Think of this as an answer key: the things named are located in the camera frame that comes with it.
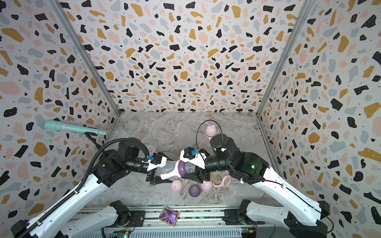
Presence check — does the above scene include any purple bottle collar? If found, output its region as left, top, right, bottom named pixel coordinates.
left=178, top=161, right=195, bottom=179
left=188, top=184, right=201, bottom=198

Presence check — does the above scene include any small clear baby bottle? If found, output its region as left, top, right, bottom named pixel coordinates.
left=155, top=161, right=180, bottom=180

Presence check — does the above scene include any pink handle ring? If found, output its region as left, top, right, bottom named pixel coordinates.
left=212, top=175, right=232, bottom=189
left=160, top=160, right=183, bottom=181

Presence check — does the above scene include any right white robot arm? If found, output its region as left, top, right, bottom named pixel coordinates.
left=180, top=134, right=330, bottom=238

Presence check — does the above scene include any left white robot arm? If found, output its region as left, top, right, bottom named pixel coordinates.
left=11, top=138, right=167, bottom=238

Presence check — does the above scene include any pink bottle cap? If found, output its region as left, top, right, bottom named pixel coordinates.
left=170, top=179, right=183, bottom=193
left=201, top=181, right=213, bottom=192

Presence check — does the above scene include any colourful holographic card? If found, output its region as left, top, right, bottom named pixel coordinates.
left=158, top=207, right=180, bottom=227

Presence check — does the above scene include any black microphone stand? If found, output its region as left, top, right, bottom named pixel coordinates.
left=84, top=132, right=113, bottom=161

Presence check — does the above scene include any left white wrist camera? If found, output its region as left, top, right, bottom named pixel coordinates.
left=147, top=153, right=167, bottom=172

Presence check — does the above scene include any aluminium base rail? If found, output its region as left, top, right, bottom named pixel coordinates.
left=89, top=205, right=292, bottom=238

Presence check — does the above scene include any right thin black cable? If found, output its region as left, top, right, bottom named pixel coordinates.
left=195, top=119, right=224, bottom=152

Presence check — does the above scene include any black corrugated cable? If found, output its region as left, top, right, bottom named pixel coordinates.
left=17, top=137, right=149, bottom=238

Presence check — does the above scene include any left corner aluminium post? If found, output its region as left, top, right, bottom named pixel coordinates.
left=48, top=1, right=121, bottom=117

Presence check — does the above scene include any corner aluminium post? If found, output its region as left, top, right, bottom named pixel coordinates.
left=256, top=0, right=316, bottom=117
left=48, top=1, right=121, bottom=117

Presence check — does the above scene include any right corner aluminium post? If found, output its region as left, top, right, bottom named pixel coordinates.
left=256, top=0, right=316, bottom=117

